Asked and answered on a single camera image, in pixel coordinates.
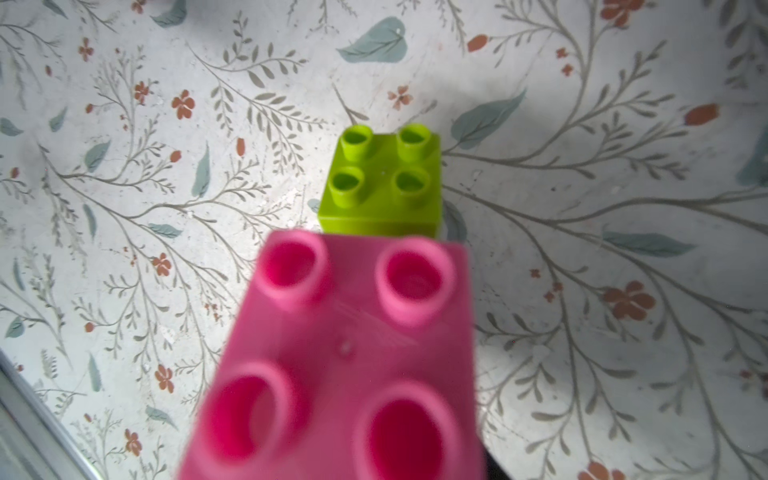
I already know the pink square lego brick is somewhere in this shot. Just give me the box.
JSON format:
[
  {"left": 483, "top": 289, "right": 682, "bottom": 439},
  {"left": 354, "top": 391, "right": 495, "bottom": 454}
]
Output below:
[{"left": 178, "top": 230, "right": 486, "bottom": 479}]

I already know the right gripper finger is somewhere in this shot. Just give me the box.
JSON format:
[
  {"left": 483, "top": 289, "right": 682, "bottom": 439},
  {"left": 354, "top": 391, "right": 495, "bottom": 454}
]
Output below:
[{"left": 484, "top": 450, "right": 510, "bottom": 480}]

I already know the lime green square lego brick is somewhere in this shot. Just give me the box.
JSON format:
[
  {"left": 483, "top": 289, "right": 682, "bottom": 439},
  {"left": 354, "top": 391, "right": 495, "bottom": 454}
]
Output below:
[{"left": 318, "top": 124, "right": 443, "bottom": 238}]

